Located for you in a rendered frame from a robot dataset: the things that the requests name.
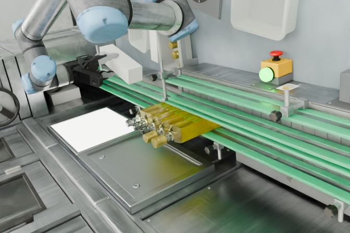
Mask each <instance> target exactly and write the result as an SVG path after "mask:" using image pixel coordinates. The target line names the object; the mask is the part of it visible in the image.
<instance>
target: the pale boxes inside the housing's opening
mask: <svg viewBox="0 0 350 233"><path fill-rule="evenodd" d="M58 88H59V87H57V88H53V89H49V90H46V91H43V92H44V96H45V95H48V94H49V97H47V98H46V100H47V101H48V102H49V103H51V104H52V105H53V106H55V105H59V104H61V103H65V102H68V101H72V100H75V99H78V98H81V94H80V89H79V87H77V86H75V85H73V84H71V83H70V84H68V85H64V86H62V89H61V90H60V91H58V92H56V93H52V92H54V91H55V90H57V89H58Z"/></svg>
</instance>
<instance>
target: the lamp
mask: <svg viewBox="0 0 350 233"><path fill-rule="evenodd" d="M259 77H260V79H261V80H262V81H264V82H268V81H271V80H273V79H274V70H273V69H272V68H271V67H265V68H263V69H261V71H260V73H259Z"/></svg>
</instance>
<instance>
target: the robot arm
mask: <svg viewBox="0 0 350 233"><path fill-rule="evenodd" d="M67 4H69V6H70V9H71V11H72V13H73V15H74V18H75V20H76V22H77V26H78V28H79V30H80V31H81V32H82V34H83V36H84V38H85V39H86V40H88V41H90V42H92V43H106V42H107V41H109V42H110V41H113V40H116V39H118V38H120V37H121V36H123V35H124V34H125V33H126V31H127V30H128V29H133V30H157V31H158V32H159V33H160V34H163V35H167V36H168V39H170V41H171V42H176V41H178V40H180V39H182V38H184V37H186V36H188V35H189V34H191V33H192V32H194V31H195V30H196V29H197V28H198V23H197V21H196V18H195V16H194V14H193V12H192V10H191V8H190V6H189V4H188V2H187V0H143V1H141V0H36V1H35V3H34V5H33V6H32V8H31V10H30V12H29V13H28V15H27V17H26V18H22V19H19V20H17V21H16V22H14V23H13V25H12V30H13V32H14V36H15V38H16V40H17V42H18V44H19V46H20V49H21V51H22V54H23V56H24V58H25V60H26V63H27V65H28V67H29V70H30V73H27V74H23V75H22V76H21V81H22V85H23V88H24V90H25V92H26V93H27V94H28V95H31V94H35V93H39V92H43V91H46V90H49V89H53V88H57V87H62V86H64V85H68V84H70V83H73V78H74V80H75V81H78V82H82V83H85V84H88V85H92V86H95V87H100V86H102V85H103V80H106V79H108V78H110V77H112V76H114V75H115V74H116V73H115V72H114V71H108V70H105V69H101V71H98V67H99V65H98V64H97V63H100V64H105V63H106V62H107V61H109V60H112V59H113V58H117V56H118V55H119V54H118V53H107V52H105V51H103V52H101V53H100V55H97V56H94V57H92V58H88V57H91V56H90V55H89V54H87V55H83V56H87V57H84V58H85V59H84V58H81V57H83V56H78V57H76V59H77V60H76V61H74V62H70V63H66V64H62V65H60V66H56V62H55V61H54V60H53V59H52V58H51V57H50V56H49V55H48V52H47V50H46V48H45V45H44V43H43V41H42V39H43V37H44V36H45V35H46V33H47V32H48V31H49V29H50V28H51V26H52V25H53V24H54V22H55V21H56V20H57V18H58V17H59V15H60V14H61V13H62V11H63V10H64V9H65V7H66V6H67Z"/></svg>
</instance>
